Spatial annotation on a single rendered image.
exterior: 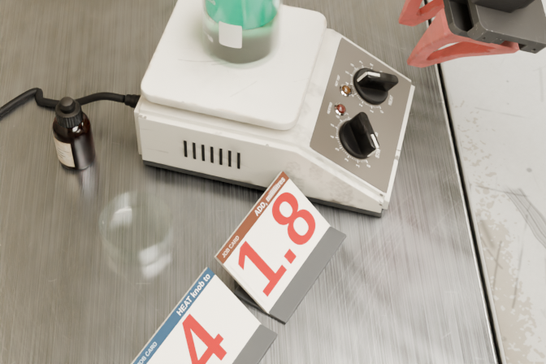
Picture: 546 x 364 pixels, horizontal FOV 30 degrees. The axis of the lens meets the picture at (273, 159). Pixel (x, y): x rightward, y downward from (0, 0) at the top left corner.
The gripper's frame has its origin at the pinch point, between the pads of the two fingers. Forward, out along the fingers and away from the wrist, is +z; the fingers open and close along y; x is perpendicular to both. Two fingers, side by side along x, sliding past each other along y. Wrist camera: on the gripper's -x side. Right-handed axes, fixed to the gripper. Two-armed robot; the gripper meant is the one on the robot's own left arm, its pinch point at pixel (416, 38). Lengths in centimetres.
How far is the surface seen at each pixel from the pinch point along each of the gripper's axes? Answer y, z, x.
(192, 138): 3.9, 12.7, -12.5
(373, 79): 0.4, 5.7, 0.1
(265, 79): 0.8, 7.7, -8.6
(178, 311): 17.6, 12.2, -15.3
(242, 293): 15.6, 13.6, -9.1
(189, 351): 20.1, 12.8, -14.4
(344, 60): -2.0, 7.5, -1.0
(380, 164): 6.9, 7.3, 0.7
